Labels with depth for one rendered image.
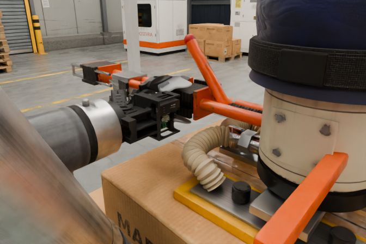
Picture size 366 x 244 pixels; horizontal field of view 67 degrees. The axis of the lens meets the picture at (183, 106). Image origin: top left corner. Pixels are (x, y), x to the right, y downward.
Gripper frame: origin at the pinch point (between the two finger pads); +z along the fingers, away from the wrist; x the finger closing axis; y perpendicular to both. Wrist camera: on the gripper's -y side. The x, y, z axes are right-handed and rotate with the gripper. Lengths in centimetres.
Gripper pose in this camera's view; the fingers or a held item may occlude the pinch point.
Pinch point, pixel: (182, 94)
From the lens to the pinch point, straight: 59.2
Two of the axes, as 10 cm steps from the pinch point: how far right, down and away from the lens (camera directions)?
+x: 0.0, -9.4, -3.4
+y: 7.4, 2.3, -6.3
